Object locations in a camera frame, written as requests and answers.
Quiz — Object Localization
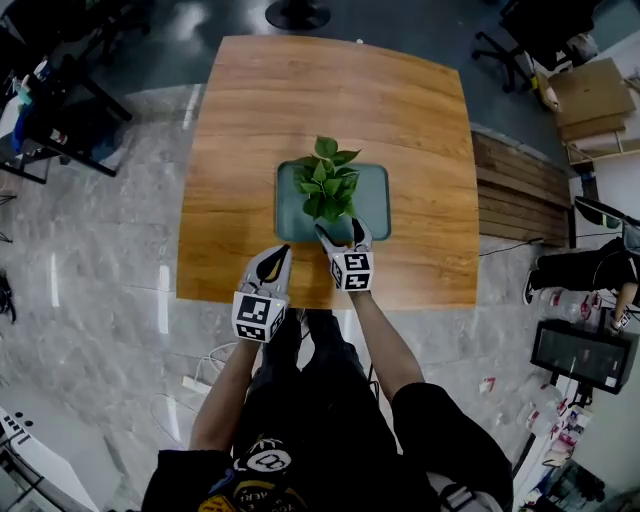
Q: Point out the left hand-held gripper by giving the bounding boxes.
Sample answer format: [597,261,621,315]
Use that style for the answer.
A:
[231,243,293,344]

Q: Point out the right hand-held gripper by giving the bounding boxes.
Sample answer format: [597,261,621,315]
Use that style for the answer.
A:
[313,217,375,293]

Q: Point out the grey-green plastic tray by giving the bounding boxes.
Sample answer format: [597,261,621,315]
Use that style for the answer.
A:
[275,160,392,243]

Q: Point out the green potted flower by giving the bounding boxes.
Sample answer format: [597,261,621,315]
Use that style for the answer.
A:
[292,135,362,225]

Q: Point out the person's left forearm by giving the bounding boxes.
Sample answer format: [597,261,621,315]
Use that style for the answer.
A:
[188,339,262,452]

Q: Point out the person's right forearm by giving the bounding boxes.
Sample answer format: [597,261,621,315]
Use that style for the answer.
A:
[348,289,427,402]

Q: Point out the person's black trousers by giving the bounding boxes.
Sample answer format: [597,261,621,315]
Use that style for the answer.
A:
[248,308,381,451]

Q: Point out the white power strip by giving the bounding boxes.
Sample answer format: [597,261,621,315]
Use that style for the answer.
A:
[181,375,214,397]

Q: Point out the wooden slatted pallet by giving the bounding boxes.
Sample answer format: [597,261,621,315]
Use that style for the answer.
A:
[471,130,574,248]

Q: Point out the person's black printed shirt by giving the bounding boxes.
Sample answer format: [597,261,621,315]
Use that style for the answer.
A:
[141,382,515,512]

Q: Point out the clear plastic bottle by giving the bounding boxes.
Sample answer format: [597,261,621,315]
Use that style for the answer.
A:
[523,383,566,437]
[538,286,602,322]

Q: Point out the black round chair base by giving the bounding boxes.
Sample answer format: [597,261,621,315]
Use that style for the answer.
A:
[264,0,332,31]

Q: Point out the black angled device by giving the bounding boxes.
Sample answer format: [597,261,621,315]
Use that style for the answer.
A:
[573,195,640,251]

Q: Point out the black box with window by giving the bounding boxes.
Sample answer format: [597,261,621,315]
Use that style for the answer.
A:
[530,319,640,396]

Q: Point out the black office chair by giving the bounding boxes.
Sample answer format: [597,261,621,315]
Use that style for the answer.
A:
[471,0,601,94]

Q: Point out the brown cardboard boxes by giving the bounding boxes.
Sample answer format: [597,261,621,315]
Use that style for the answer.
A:
[546,57,639,144]

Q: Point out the blue cloth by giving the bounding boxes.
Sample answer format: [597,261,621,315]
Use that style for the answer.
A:
[10,74,37,154]

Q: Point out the white machine panel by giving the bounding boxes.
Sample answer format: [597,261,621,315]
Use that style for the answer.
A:
[0,405,101,512]

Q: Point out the pile of red white packets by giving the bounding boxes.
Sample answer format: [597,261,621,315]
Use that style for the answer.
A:
[542,403,594,469]

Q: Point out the white cable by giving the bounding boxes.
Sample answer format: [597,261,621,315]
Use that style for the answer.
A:
[148,341,242,447]

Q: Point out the black cable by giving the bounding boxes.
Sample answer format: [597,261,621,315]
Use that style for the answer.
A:
[478,236,547,258]

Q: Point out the black metal frame desk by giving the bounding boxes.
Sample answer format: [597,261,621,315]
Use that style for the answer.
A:
[0,0,134,184]

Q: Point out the grey strap with buckle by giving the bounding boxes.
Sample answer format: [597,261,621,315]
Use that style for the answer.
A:
[438,481,477,512]

